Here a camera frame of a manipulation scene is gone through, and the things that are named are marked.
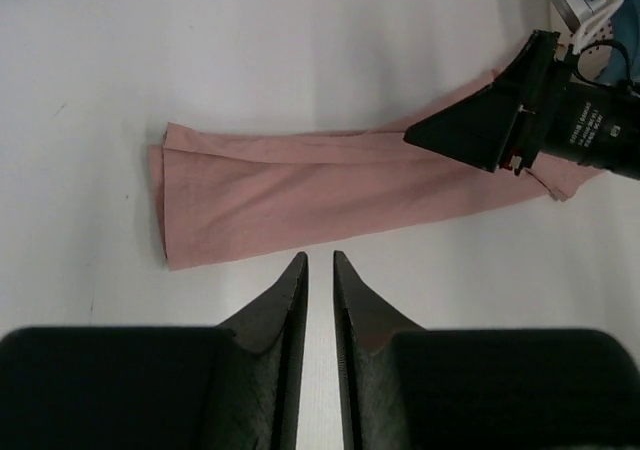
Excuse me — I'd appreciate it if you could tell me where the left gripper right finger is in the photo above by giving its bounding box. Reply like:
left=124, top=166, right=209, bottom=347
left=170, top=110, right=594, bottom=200
left=333, top=251, right=450, bottom=449

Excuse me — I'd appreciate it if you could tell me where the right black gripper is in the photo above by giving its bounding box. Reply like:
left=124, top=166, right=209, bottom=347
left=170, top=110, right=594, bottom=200
left=404, top=30, right=639, bottom=180

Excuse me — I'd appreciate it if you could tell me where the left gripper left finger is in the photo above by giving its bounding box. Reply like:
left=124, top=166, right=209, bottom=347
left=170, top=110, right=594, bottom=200
left=199, top=252, right=308, bottom=449

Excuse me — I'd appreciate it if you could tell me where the pink t shirt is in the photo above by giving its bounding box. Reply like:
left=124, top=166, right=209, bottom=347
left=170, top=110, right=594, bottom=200
left=146, top=39, right=601, bottom=273

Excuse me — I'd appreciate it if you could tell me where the white laundry basket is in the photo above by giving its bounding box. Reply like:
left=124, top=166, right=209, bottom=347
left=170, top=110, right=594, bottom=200
left=549, top=8, right=614, bottom=80

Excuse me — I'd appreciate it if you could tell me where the grey blue t shirt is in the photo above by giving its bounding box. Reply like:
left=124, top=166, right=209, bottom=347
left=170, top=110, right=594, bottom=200
left=596, top=0, right=639, bottom=83

